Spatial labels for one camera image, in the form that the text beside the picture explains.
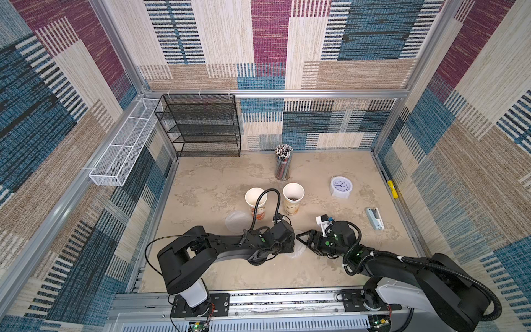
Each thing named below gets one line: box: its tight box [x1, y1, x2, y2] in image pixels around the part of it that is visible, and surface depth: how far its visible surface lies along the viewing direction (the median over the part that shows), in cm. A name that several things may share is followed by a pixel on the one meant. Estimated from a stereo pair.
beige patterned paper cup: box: [282, 181, 305, 216], surface depth 88 cm
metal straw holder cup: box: [275, 143, 294, 182], surface depth 99 cm
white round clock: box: [330, 176, 353, 199], surface depth 104 cm
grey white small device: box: [366, 207, 385, 232], surface depth 93 cm
